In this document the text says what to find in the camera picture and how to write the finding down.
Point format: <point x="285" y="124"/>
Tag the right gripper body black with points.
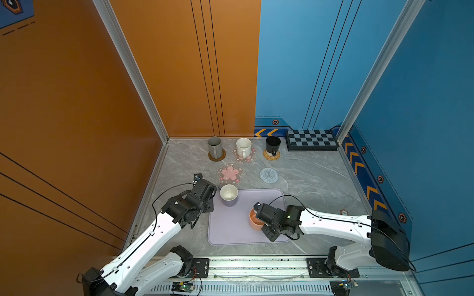
<point x="271" y="232"/>

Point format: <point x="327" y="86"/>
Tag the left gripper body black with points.
<point x="208" y="207"/>

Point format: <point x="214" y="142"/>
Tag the orange mug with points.
<point x="255" y="223"/>

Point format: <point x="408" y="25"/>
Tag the white cup lavender outside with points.
<point x="229" y="195"/>

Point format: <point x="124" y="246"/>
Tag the blue woven round coaster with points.
<point x="269" y="175"/>

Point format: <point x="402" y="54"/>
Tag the pink flower coaster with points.
<point x="230" y="175"/>
<point x="249" y="158"/>

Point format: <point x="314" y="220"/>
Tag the rattan woven round coaster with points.
<point x="270" y="156"/>

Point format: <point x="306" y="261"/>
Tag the brown wooden coaster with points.
<point x="223" y="156"/>

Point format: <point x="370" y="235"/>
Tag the grey mug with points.
<point x="215" y="147"/>

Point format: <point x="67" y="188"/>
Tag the black mug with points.
<point x="272" y="145"/>

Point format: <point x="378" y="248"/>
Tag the white mug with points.
<point x="244" y="148"/>

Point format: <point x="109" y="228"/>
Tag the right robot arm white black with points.
<point x="375" y="238"/>

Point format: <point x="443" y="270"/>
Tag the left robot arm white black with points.
<point x="131" y="273"/>

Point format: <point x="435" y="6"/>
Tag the lavender silicone tray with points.
<point x="231" y="225"/>

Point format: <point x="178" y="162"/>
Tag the green circuit board left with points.
<point x="183" y="288"/>

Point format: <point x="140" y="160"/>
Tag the black checkerboard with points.
<point x="310" y="140"/>

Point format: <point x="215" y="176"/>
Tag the circuit board right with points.
<point x="343" y="288"/>

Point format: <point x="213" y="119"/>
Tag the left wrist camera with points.
<point x="202" y="189"/>

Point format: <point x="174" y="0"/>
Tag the aluminium front rail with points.
<point x="285" y="268"/>

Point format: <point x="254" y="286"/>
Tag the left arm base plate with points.
<point x="198" y="267"/>

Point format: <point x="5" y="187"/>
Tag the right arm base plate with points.
<point x="323" y="268"/>

